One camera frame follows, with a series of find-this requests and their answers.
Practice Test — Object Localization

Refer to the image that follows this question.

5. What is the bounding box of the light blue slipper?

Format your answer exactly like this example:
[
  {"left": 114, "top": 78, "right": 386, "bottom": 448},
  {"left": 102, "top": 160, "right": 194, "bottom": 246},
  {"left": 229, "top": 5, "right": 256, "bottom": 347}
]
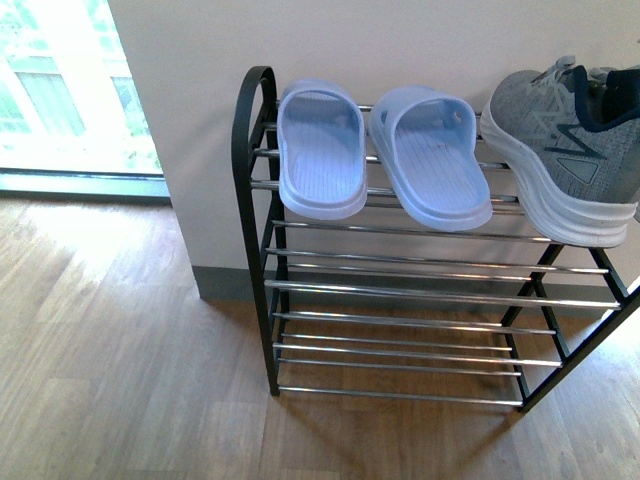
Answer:
[
  {"left": 277, "top": 79, "right": 367, "bottom": 220},
  {"left": 368, "top": 86, "right": 493, "bottom": 232}
]

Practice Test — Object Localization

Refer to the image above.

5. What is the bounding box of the grey sneaker with navy collar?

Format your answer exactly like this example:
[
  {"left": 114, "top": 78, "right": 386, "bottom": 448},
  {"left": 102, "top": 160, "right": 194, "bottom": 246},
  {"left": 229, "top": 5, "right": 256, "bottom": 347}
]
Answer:
[{"left": 480, "top": 56, "right": 639, "bottom": 248}]

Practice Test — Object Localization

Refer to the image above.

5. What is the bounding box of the black metal shoe rack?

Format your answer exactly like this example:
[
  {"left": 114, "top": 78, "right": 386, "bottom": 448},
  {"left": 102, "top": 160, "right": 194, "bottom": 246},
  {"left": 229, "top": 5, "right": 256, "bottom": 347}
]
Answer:
[{"left": 231, "top": 66, "right": 639, "bottom": 412}]

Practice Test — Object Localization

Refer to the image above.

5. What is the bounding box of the left floor window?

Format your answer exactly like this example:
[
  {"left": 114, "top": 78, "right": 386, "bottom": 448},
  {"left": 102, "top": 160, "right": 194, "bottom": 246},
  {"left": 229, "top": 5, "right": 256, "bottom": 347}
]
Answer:
[{"left": 1, "top": 1, "right": 170, "bottom": 204}]

